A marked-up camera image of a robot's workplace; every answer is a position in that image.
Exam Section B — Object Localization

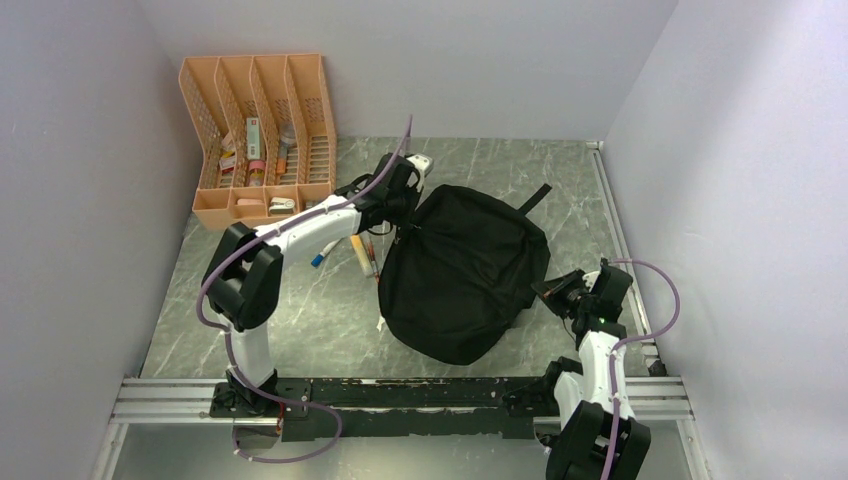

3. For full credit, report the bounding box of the black student backpack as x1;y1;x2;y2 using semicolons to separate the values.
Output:
378;184;552;366

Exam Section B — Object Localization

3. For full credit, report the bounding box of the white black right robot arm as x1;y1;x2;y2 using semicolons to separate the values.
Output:
502;259;652;479

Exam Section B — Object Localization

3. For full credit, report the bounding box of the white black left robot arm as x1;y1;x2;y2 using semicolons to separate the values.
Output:
197;154;434;416

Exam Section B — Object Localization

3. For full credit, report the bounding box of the red brown pencil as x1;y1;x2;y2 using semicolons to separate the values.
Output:
362;235;380;282

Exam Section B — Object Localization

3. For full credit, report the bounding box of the white blue marker pen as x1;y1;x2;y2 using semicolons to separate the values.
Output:
310;240;340;268

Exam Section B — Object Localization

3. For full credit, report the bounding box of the white stapler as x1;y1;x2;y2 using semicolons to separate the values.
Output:
268;196;297;216

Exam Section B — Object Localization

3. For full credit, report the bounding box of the orange marker in organizer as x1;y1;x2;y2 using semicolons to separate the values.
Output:
275;143;289;175

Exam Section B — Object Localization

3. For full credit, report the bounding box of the peach plastic desk organizer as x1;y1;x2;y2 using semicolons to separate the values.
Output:
178;53;337;230

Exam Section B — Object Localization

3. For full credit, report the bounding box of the tall white pink box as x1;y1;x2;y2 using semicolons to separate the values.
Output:
245;117;262;161

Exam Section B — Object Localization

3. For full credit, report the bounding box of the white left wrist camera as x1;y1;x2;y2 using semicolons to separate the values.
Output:
406;154;434;178

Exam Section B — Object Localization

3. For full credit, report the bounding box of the aluminium side rail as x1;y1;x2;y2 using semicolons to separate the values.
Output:
585;140;668;377

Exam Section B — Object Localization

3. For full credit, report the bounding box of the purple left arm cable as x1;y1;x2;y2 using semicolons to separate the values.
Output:
194;113;415;464

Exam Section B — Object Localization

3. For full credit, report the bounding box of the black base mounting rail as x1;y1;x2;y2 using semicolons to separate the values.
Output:
207;377;562;444

